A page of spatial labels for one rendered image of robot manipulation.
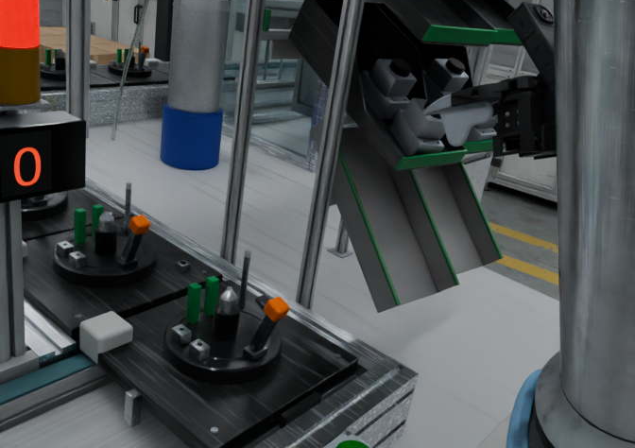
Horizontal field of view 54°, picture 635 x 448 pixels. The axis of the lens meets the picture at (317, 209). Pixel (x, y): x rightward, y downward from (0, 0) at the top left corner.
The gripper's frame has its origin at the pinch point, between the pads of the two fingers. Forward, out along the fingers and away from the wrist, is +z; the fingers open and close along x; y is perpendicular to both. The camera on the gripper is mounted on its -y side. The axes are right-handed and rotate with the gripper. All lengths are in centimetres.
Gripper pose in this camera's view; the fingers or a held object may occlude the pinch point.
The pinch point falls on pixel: (456, 109)
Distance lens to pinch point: 80.1
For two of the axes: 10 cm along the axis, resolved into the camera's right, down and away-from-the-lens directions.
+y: 0.3, 10.0, -0.4
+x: 8.5, 0.0, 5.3
